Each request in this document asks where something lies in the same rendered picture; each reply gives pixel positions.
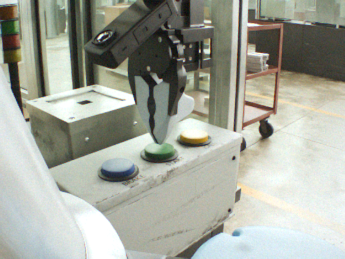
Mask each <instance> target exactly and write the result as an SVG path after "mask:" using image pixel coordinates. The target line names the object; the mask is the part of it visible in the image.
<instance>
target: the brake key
mask: <svg viewBox="0 0 345 259"><path fill-rule="evenodd" d="M133 172H134V163H133V161H130V160H129V159H126V158H111V159H109V160H106V161H105V162H104V163H103V164H102V174H103V175H105V176H109V177H112V178H122V177H125V176H129V175H131V173H133Z"/></svg>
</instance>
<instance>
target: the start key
mask: <svg viewBox="0 0 345 259"><path fill-rule="evenodd" d="M144 154H145V156H147V157H149V158H152V159H166V158H170V157H172V156H173V155H174V146H173V145H171V144H168V143H164V144H162V145H159V144H156V143H151V144H149V145H147V146H145V149H144Z"/></svg>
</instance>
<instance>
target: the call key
mask: <svg viewBox="0 0 345 259"><path fill-rule="evenodd" d="M180 140H182V141H184V142H187V143H192V144H198V143H202V142H206V141H207V140H208V134H207V132H206V131H203V130H200V129H187V130H184V131H182V132H181V138H180Z"/></svg>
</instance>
